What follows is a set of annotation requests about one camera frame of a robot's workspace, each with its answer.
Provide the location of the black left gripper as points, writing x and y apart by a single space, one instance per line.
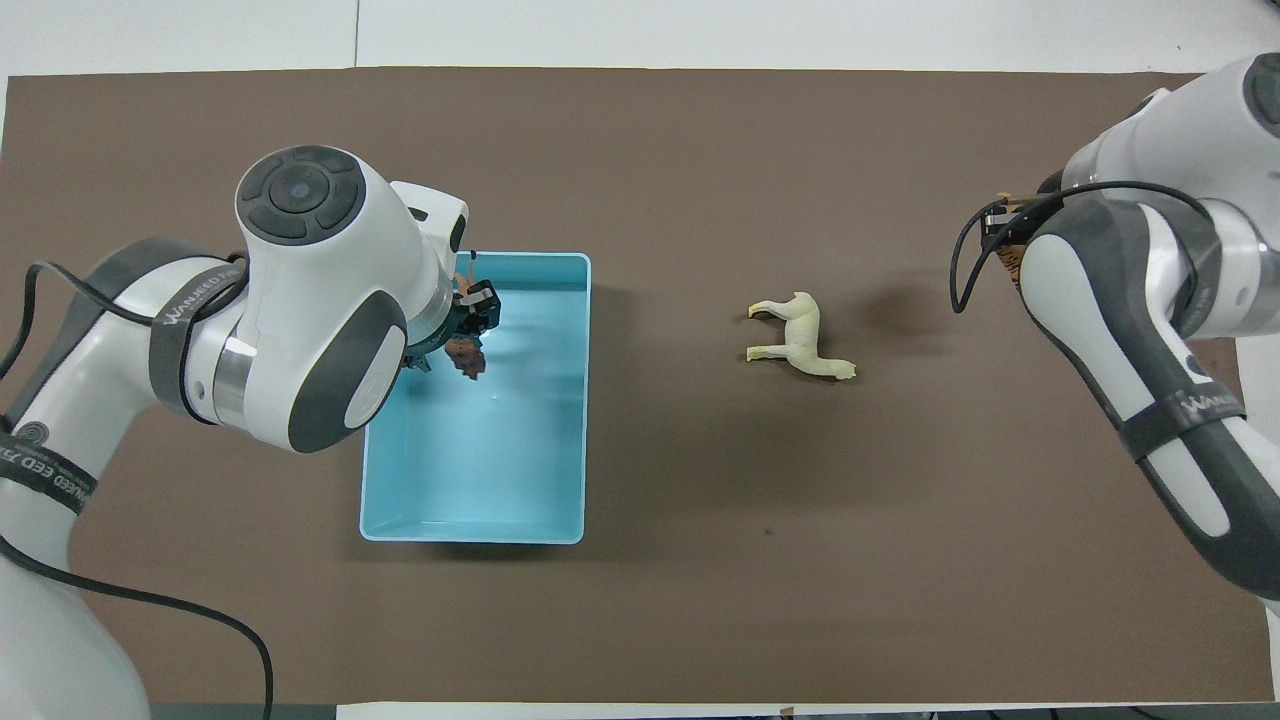
452 325

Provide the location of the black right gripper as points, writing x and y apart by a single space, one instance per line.
1005 222

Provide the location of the brown lion toy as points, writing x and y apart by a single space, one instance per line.
466 355

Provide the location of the cream horse toy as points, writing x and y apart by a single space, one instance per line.
803 335

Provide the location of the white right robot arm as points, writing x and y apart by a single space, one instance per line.
1130 300

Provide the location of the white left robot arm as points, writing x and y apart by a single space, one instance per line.
320 300

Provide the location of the light blue plastic storage box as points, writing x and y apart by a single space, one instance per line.
500 460

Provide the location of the brown table mat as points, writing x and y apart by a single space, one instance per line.
700 560

